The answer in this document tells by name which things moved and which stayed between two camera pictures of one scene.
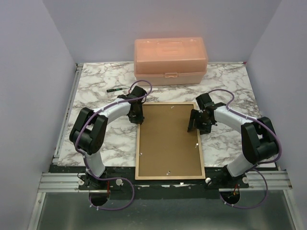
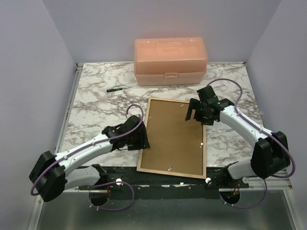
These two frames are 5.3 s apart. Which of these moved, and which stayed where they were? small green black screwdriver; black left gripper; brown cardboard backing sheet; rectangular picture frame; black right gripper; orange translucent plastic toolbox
Moved: rectangular picture frame; black right gripper; black left gripper; brown cardboard backing sheet
Stayed: orange translucent plastic toolbox; small green black screwdriver
